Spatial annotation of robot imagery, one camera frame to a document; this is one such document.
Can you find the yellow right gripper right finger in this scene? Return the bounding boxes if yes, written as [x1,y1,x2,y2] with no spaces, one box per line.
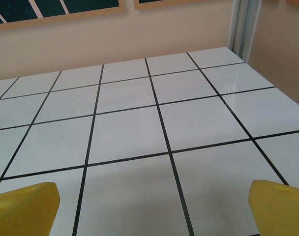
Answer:
[248,179,299,236]

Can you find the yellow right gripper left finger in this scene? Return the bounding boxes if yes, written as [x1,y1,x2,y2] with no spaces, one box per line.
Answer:
[0,182,60,236]

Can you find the aluminium corner post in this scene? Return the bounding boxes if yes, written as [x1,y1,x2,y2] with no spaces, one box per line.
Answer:
[227,0,262,62]

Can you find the dark flower stem wall panel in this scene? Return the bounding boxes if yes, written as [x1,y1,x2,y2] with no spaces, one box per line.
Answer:
[0,0,127,32]

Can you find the dark cream circle wall panel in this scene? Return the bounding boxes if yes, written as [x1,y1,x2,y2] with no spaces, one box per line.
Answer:
[134,0,235,11]

